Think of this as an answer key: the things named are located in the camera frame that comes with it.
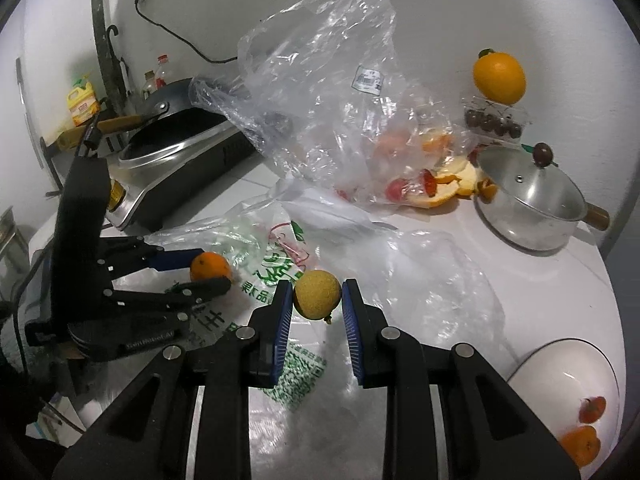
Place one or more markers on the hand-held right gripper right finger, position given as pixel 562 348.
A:
pixel 352 330

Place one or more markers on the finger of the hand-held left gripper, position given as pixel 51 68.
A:
pixel 200 290
pixel 170 259

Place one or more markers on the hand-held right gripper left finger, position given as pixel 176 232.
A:
pixel 282 330

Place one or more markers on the large mandarin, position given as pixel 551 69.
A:
pixel 210 266

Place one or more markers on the large longan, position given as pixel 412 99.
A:
pixel 316 294

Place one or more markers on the white bowl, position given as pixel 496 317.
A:
pixel 550 380

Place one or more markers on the red tomato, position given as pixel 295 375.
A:
pixel 592 408

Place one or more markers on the small mandarin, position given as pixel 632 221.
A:
pixel 580 445

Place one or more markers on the gold cooker knob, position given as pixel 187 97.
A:
pixel 116 195

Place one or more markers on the printed plastic bag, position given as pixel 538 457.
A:
pixel 280 260

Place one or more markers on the steel induction cooker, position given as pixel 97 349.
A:
pixel 190 160

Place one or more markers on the yellow detergent bottle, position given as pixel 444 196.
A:
pixel 82 105

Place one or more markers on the small sauce bottle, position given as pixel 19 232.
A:
pixel 148 85

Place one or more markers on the red cap bottle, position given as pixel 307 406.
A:
pixel 161 72

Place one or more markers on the grey vertical pipe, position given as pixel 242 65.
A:
pixel 102 50

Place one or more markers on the orange peel pile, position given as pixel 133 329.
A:
pixel 452 185

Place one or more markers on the silver pot with lid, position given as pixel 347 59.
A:
pixel 530 200

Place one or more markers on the clear plastic bag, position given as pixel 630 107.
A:
pixel 310 85

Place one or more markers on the clear box of cherries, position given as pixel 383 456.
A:
pixel 492 122

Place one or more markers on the large orange with stem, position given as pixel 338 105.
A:
pixel 500 77

